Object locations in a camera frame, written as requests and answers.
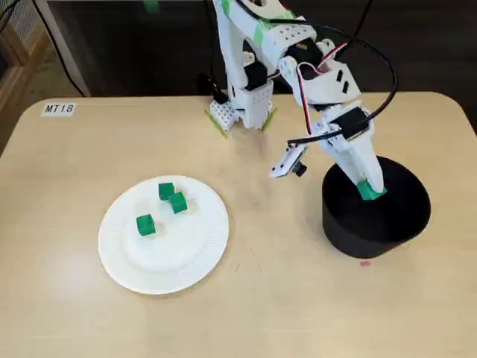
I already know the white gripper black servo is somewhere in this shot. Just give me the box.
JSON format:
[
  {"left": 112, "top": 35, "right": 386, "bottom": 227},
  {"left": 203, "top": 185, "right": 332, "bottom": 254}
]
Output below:
[{"left": 311, "top": 100, "right": 386, "bottom": 194}]

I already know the yellow-green base plate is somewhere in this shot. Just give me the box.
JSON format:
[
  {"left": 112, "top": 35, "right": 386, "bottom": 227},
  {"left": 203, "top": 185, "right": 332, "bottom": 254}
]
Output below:
[{"left": 203, "top": 107, "right": 279, "bottom": 139}]

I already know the wooden furniture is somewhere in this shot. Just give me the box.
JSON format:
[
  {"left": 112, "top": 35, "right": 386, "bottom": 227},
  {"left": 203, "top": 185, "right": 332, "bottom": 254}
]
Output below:
[{"left": 0, "top": 0, "right": 51, "bottom": 152}]

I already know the white MT18 label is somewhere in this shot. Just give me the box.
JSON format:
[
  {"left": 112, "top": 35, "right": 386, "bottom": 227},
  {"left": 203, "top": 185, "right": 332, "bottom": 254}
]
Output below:
[{"left": 40, "top": 102, "right": 78, "bottom": 117}]

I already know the black table clamp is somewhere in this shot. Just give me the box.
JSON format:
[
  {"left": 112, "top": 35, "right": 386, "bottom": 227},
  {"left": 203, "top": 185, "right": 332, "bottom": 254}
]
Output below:
[{"left": 197, "top": 73, "right": 229, "bottom": 105}]

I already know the black plastic bucket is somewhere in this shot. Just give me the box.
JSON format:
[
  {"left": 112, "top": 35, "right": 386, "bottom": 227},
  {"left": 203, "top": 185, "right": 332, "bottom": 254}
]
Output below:
[{"left": 321, "top": 155, "right": 432, "bottom": 259}]

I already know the black camera cable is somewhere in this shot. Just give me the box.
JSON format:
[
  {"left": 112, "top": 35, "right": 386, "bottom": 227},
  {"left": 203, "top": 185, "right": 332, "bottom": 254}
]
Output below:
[{"left": 286, "top": 0, "right": 399, "bottom": 147}]

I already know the grey metal leg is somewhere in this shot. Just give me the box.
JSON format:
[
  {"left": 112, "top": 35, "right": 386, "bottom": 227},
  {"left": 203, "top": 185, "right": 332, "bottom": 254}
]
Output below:
[{"left": 32, "top": 0, "right": 92, "bottom": 97}]

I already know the red servo wire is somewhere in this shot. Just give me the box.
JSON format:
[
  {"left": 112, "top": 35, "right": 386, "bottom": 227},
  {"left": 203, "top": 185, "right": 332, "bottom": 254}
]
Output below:
[{"left": 296, "top": 43, "right": 350, "bottom": 134}]

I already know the white paper plate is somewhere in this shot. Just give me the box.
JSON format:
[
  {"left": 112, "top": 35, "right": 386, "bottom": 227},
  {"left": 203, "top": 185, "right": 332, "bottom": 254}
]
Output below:
[{"left": 98, "top": 175, "right": 230, "bottom": 295}]

